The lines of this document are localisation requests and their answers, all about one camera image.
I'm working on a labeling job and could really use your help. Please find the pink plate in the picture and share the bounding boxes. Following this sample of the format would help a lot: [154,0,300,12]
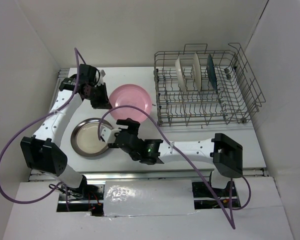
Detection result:
[108,84,152,123]

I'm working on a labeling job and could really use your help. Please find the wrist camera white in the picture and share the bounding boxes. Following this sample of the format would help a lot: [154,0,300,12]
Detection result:
[100,124,121,144]
[96,69,106,86]

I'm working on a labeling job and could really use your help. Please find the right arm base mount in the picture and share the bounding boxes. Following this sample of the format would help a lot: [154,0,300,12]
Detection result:
[191,179,241,210]

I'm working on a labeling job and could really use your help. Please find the blue floral plate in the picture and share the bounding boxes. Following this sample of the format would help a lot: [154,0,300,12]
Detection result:
[206,54,218,93]

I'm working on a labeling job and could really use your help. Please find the brown rimmed cream plate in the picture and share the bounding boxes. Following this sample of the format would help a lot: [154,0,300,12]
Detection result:
[70,117,113,158]

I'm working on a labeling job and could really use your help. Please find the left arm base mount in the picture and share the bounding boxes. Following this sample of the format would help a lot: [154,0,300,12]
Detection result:
[56,182,105,217]

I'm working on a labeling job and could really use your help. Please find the beige bowl blue rings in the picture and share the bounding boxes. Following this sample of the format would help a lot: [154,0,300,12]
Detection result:
[174,56,188,92]

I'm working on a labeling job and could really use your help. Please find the grey wire dish rack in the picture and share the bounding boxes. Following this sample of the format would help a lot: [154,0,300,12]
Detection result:
[153,42,266,128]

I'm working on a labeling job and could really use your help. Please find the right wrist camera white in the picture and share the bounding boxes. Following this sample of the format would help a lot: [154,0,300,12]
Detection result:
[100,124,121,144]

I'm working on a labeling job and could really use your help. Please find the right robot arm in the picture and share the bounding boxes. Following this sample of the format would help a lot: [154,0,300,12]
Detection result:
[100,118,243,196]

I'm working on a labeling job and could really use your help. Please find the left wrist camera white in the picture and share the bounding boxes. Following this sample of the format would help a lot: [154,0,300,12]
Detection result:
[96,69,106,86]

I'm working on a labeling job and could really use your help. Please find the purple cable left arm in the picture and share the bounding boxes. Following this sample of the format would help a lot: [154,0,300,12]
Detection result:
[0,47,88,213]

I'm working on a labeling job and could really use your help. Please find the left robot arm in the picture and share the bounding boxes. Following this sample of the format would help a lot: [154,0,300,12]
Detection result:
[20,64,111,200]

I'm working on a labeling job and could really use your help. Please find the cream plate with tree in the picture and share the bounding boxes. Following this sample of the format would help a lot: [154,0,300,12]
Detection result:
[192,53,202,92]

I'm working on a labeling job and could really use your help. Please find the white sheet front cover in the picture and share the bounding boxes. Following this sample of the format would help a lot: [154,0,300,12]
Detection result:
[103,179,195,217]

